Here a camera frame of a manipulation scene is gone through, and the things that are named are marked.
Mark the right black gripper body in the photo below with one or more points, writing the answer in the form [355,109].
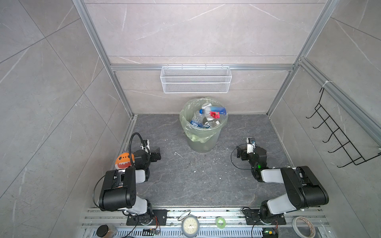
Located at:
[251,161]

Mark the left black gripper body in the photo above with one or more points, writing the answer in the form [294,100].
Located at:
[148,159]

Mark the bottle green white blue label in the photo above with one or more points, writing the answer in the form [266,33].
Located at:
[212,123]

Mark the Fiji bottle red flower label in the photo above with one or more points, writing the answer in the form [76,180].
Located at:
[215,113]

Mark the bottle dark blue label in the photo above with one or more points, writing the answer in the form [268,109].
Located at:
[197,119]

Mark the large bottle white yellow label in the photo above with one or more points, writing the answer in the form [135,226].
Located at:
[206,107]

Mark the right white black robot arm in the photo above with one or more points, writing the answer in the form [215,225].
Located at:
[303,189]

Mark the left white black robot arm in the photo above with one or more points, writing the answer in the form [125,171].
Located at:
[119,188]

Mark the grey mesh waste bin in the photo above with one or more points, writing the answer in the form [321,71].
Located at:
[203,147]

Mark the green plastic bin liner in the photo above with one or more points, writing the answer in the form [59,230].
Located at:
[195,134]

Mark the orange shark plush toy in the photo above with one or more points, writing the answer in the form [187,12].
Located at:
[123,161]

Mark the green tape roll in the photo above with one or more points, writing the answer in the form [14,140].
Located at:
[220,222]

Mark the round grey dial timer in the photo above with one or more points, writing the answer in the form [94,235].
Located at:
[190,226]

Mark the white tape roll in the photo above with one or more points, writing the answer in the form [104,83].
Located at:
[303,227]

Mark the black lidded jar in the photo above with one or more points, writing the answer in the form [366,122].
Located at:
[106,231]

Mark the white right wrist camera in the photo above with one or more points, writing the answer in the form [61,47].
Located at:
[251,145]

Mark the white wire wall basket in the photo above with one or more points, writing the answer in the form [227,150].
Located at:
[195,79]

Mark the black wire hook rack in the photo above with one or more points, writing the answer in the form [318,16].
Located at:
[344,143]

